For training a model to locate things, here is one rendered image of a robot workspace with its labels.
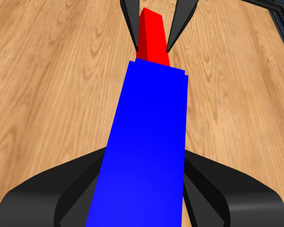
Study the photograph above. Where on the thin red peg bar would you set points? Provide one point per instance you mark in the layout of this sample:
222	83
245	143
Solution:
153	35

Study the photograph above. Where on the blue hollow socket block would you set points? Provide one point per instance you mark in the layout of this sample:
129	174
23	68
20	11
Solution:
146	146

